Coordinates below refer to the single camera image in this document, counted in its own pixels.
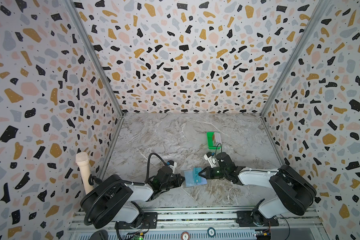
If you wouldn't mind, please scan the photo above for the grey card holder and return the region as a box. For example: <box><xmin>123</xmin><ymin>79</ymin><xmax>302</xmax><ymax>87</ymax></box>
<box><xmin>181</xmin><ymin>168</ymin><xmax>208</xmax><ymax>189</ymax></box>

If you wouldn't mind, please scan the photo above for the teal credit card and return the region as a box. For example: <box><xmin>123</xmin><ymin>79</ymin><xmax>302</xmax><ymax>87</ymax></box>
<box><xmin>184</xmin><ymin>169</ymin><xmax>202</xmax><ymax>187</ymax></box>

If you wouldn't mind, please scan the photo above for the green card tray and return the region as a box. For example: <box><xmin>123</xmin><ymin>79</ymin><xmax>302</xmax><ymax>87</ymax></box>
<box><xmin>207</xmin><ymin>132</ymin><xmax>222</xmax><ymax>150</ymax></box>

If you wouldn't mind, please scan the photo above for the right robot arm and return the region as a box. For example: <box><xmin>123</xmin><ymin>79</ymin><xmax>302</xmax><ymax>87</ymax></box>
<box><xmin>198</xmin><ymin>152</ymin><xmax>317</xmax><ymax>226</ymax></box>

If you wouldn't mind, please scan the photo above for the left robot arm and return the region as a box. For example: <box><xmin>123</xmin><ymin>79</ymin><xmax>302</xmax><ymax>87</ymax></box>
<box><xmin>80</xmin><ymin>165</ymin><xmax>186</xmax><ymax>229</ymax></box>

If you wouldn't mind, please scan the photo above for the cards stack in tray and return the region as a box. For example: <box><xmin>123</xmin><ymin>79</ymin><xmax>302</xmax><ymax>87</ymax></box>
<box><xmin>214</xmin><ymin>132</ymin><xmax>222</xmax><ymax>146</ymax></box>

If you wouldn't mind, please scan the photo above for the green round marker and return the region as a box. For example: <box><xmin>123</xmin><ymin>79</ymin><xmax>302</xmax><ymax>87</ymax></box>
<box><xmin>207</xmin><ymin>227</ymin><xmax>216</xmax><ymax>238</ymax></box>

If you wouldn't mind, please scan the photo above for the red round marker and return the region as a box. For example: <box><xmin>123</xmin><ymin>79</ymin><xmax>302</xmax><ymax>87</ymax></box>
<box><xmin>181</xmin><ymin>232</ymin><xmax>191</xmax><ymax>240</ymax></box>

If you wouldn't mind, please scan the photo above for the beige microphone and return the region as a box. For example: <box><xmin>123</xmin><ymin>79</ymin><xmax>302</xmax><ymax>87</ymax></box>
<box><xmin>76</xmin><ymin>152</ymin><xmax>94</xmax><ymax>194</ymax></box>

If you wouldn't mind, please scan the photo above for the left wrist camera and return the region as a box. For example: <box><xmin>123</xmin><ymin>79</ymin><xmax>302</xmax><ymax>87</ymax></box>
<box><xmin>167</xmin><ymin>160</ymin><xmax>177</xmax><ymax>174</ymax></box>

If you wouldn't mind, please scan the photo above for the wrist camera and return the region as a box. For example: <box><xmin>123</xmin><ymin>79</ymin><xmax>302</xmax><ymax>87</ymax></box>
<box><xmin>204</xmin><ymin>152</ymin><xmax>217</xmax><ymax>168</ymax></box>
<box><xmin>167</xmin><ymin>160</ymin><xmax>177</xmax><ymax>174</ymax></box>

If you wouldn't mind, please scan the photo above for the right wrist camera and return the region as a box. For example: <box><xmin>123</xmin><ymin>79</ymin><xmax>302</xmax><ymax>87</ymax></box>
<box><xmin>204</xmin><ymin>152</ymin><xmax>217</xmax><ymax>168</ymax></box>

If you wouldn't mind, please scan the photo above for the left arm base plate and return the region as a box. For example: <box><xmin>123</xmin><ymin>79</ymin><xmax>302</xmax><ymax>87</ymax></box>
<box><xmin>115</xmin><ymin>212</ymin><xmax>158</xmax><ymax>231</ymax></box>

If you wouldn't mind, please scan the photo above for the aluminium mounting rail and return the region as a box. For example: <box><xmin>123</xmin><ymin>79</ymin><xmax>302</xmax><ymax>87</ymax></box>
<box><xmin>67</xmin><ymin>207</ymin><xmax>329</xmax><ymax>240</ymax></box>

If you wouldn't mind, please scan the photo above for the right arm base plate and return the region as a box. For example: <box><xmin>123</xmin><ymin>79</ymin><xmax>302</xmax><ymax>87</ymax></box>
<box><xmin>236</xmin><ymin>211</ymin><xmax>279</xmax><ymax>228</ymax></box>

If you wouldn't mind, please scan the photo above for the black corrugated cable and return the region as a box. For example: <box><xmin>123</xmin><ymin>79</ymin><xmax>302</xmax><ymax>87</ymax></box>
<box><xmin>83</xmin><ymin>152</ymin><xmax>167</xmax><ymax>226</ymax></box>

